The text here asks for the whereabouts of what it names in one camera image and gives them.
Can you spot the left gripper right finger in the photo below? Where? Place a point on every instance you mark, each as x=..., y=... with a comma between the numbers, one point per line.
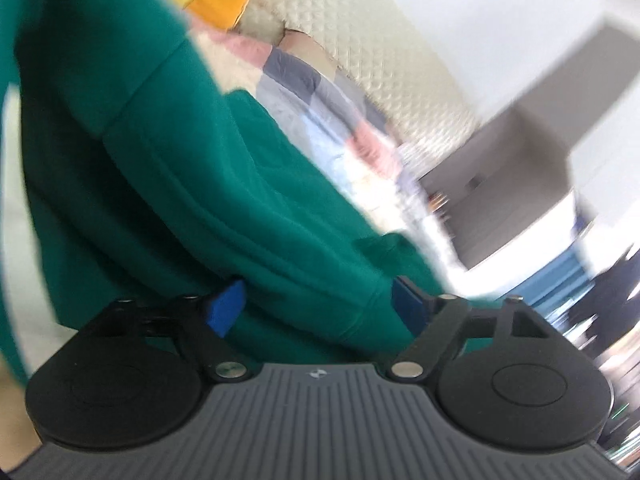
x=441, y=326

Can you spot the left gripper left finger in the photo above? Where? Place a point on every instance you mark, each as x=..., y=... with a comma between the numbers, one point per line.
x=196, y=325

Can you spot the green hooded sweatshirt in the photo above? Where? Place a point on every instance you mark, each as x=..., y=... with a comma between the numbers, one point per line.
x=145, y=180

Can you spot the grey cabinet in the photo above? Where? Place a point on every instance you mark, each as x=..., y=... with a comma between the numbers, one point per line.
x=514, y=170

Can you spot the pastel patchwork duvet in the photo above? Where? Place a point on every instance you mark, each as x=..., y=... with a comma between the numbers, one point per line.
x=330, y=129

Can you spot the cream quilted headboard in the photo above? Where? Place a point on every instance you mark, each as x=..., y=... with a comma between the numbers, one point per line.
x=385, y=55

